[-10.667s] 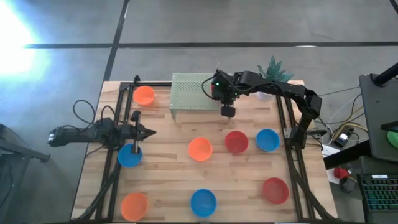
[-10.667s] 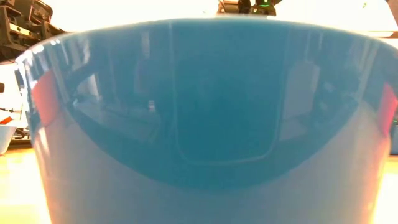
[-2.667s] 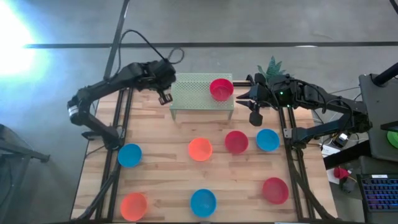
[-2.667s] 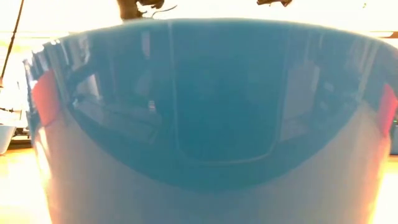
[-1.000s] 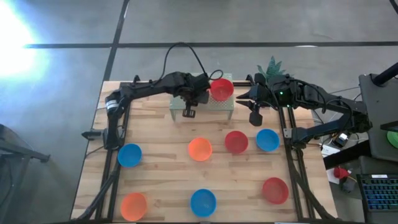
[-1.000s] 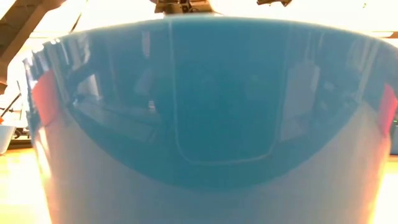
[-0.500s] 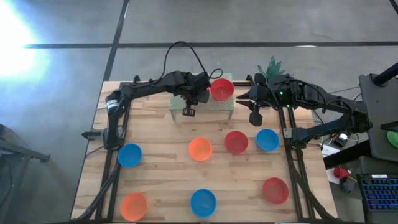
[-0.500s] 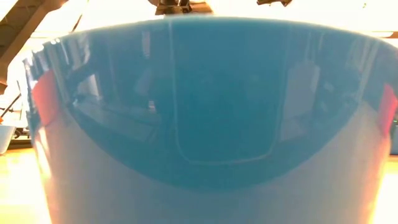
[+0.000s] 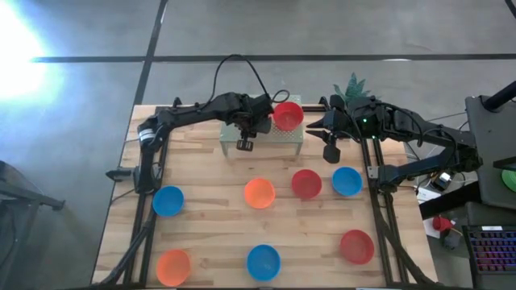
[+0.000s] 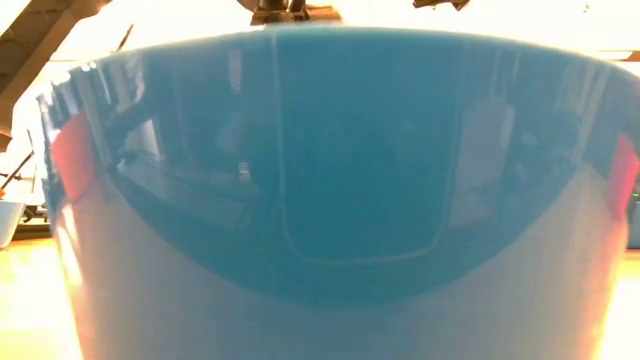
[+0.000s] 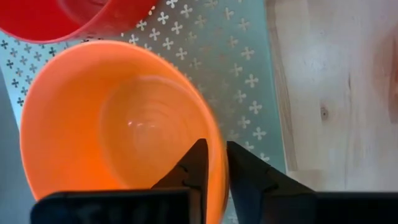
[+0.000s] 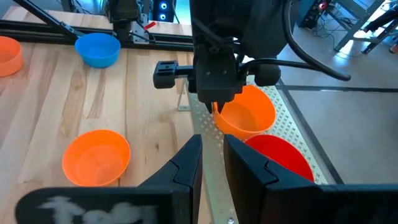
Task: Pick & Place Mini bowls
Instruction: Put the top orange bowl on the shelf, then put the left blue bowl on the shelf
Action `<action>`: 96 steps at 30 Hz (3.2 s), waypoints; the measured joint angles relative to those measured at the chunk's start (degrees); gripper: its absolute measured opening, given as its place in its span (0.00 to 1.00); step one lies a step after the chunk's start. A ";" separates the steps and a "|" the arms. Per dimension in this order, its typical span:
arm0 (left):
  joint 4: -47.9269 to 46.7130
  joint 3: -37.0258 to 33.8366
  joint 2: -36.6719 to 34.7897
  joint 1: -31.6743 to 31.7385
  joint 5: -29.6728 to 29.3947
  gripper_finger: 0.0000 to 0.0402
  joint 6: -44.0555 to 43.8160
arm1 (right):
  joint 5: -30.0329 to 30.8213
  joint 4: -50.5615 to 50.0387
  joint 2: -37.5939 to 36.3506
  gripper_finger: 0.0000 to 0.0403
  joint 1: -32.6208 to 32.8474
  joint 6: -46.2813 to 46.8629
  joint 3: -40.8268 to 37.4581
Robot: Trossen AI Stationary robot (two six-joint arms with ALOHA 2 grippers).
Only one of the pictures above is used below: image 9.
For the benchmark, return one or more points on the blue plastic mini bowl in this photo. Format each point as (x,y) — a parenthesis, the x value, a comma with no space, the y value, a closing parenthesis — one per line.
(263,262)
(347,181)
(168,201)

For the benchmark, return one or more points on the small silver device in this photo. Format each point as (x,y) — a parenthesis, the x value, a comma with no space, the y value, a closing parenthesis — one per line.
(444,180)

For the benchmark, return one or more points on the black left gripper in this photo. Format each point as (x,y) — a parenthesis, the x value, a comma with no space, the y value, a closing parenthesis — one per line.
(254,108)

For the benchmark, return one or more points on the green perforated metal shelf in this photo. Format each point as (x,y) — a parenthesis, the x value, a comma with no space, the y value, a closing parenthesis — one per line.
(284,136)

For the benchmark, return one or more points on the dark metal stand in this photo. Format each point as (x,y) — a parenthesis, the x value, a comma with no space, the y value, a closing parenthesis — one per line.
(40,199)

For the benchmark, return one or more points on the orange plastic mini bowl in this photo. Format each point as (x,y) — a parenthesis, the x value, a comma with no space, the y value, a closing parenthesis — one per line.
(259,193)
(173,268)

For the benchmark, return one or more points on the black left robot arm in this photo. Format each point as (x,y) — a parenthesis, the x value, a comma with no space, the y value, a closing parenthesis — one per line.
(189,114)

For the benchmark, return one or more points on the small red object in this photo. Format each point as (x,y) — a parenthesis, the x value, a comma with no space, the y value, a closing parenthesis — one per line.
(442,223)

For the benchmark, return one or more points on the green artificial plant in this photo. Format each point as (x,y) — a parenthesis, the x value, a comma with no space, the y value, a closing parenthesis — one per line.
(354,86)

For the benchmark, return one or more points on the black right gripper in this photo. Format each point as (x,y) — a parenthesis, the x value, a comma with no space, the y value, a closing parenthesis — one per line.
(342,121)

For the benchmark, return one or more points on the dark grey computer case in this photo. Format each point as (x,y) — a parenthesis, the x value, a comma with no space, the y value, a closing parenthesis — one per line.
(488,153)

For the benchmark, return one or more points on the black laptop backlit keyboard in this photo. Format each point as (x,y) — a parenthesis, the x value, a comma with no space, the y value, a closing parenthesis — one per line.
(493,251)

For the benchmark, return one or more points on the red plastic mini bowl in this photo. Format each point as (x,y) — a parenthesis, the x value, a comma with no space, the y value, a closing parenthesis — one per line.
(306,183)
(288,116)
(357,247)

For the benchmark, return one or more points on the black metal bar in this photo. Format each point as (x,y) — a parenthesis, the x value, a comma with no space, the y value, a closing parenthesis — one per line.
(447,203)

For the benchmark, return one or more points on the black aluminium table frame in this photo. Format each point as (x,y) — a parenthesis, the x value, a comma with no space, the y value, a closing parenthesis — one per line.
(148,237)

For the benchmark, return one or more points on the green round object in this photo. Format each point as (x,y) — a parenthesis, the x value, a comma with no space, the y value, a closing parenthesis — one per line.
(510,180)

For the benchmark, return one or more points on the black stand pole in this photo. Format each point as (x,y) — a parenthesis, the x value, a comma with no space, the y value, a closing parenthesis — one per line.
(500,96)

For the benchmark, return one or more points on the small dark grey object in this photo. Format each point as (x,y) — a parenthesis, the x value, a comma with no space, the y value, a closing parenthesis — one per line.
(449,239)

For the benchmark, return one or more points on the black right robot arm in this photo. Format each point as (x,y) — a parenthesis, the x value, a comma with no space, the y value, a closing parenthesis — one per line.
(427,135)

